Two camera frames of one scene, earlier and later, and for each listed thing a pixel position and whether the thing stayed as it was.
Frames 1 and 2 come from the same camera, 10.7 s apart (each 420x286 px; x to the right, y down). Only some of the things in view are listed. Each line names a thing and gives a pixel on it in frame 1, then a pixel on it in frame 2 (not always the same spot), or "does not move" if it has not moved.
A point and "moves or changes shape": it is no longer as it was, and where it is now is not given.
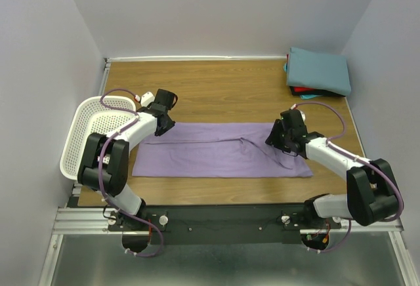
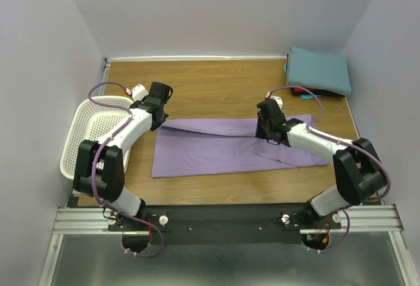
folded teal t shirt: (318, 71) does not move
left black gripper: (171, 123) to (158, 124)
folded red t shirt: (303, 89) does not move
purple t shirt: (237, 149) moves or changes shape
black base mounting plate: (225, 225) does not move
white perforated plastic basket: (89, 116) does not move
